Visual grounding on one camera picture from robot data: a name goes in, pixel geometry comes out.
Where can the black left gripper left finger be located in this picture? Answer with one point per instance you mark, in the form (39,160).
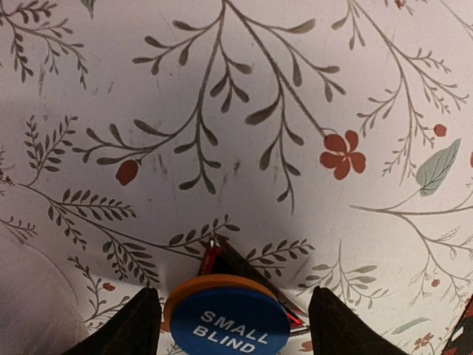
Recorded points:
(133,330)

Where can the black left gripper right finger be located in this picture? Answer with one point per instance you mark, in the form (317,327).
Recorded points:
(336,329)

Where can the blue small blind button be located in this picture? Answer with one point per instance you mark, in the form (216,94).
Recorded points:
(230,321)

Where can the orange big blind button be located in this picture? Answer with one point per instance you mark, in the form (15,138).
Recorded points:
(207,282)

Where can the white bowl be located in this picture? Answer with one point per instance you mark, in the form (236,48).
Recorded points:
(39,309)

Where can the black triangular card holder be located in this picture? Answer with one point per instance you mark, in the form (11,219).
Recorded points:
(221,258)

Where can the round red black poker mat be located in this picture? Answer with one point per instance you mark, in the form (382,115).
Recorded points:
(460,342)

